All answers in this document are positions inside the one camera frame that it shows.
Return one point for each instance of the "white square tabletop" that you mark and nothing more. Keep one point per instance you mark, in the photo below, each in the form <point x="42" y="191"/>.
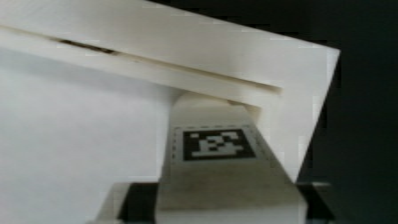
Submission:
<point x="86" y="98"/>

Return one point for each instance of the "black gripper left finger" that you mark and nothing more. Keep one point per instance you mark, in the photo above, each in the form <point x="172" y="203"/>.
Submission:
<point x="129" y="204"/>

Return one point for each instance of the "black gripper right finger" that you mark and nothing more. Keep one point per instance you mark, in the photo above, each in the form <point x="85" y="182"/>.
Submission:
<point x="321" y="214"/>

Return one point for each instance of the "white L-shaped obstacle wall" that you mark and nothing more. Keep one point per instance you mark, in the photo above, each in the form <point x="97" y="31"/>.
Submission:
<point x="152" y="42"/>

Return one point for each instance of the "white table leg with tag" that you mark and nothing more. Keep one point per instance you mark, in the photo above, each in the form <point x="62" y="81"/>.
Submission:
<point x="225" y="185"/>

